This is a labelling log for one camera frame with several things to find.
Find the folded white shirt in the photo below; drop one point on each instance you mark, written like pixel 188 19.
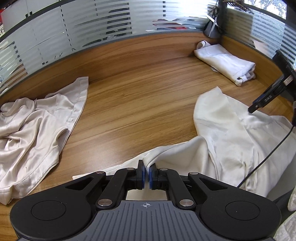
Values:
pixel 235 69

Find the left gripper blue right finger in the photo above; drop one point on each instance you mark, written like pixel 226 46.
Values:
pixel 171 182

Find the beige garment pile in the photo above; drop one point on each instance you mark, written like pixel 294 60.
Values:
pixel 33 134

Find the dark grey desk object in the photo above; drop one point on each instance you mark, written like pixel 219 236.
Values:
pixel 212 29

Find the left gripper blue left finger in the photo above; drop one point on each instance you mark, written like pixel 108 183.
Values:
pixel 116 186

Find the cream satin shirt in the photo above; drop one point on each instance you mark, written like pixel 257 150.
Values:
pixel 250 150

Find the frosted glass desk partition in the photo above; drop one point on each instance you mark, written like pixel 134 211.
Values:
pixel 35 34

